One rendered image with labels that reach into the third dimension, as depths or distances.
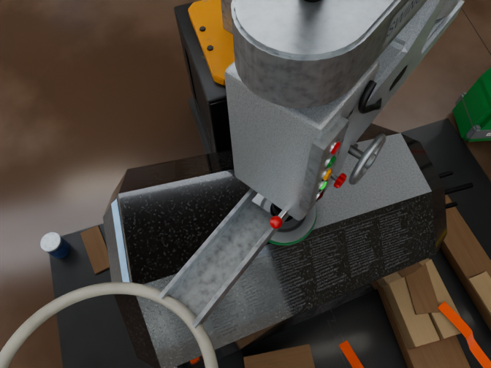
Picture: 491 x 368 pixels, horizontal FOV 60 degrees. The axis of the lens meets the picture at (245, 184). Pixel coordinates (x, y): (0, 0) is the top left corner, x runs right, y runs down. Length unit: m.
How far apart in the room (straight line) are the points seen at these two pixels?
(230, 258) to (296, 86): 0.61
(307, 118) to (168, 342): 1.00
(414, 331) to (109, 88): 2.23
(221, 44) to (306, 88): 1.29
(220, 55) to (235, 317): 1.07
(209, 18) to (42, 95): 1.42
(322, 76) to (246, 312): 1.01
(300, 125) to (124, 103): 2.17
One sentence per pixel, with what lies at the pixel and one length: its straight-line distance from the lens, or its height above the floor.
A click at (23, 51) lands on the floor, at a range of 3.40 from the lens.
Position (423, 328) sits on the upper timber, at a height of 0.20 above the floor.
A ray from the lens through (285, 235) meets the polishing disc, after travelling 1.35.
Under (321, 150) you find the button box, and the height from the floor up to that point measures 1.51.
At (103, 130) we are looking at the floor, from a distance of 2.75.
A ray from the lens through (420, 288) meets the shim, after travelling 2.11.
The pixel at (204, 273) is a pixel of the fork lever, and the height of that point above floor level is 1.05.
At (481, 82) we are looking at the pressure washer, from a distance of 2.68.
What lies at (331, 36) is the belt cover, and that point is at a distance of 0.65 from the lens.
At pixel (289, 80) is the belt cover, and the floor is 1.65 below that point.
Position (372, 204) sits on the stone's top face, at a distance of 1.49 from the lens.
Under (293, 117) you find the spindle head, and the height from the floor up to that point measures 1.54.
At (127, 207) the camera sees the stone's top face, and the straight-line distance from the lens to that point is 1.50.
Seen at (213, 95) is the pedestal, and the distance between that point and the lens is 1.81.
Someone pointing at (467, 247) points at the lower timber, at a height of 0.09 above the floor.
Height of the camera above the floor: 2.14
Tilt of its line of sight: 63 degrees down
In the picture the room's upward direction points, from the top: 3 degrees counter-clockwise
